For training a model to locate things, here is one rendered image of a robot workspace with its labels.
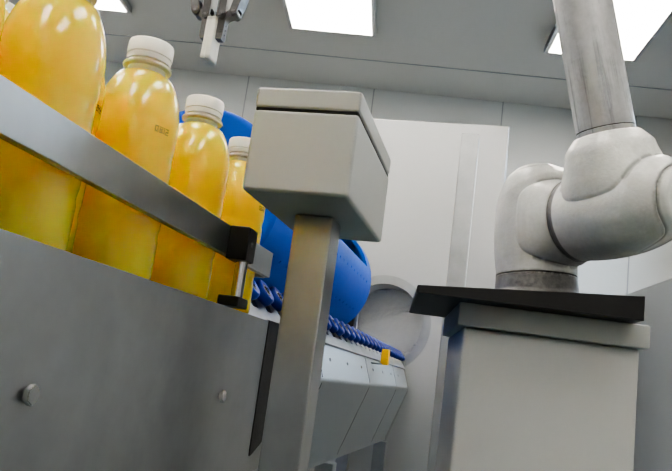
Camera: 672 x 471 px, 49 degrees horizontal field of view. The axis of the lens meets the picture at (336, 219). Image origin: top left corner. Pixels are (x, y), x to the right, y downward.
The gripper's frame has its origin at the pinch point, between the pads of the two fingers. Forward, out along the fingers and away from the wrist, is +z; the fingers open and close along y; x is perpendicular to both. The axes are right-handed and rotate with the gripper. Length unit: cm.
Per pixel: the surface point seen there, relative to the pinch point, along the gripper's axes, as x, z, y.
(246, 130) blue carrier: 4.9, 12.4, 6.1
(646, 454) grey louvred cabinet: 251, 63, 113
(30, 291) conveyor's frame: -62, 45, 22
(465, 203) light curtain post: 140, -13, 33
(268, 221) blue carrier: 4.9, 26.5, 11.9
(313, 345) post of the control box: -29, 45, 30
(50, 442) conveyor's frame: -57, 53, 22
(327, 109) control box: -37, 24, 30
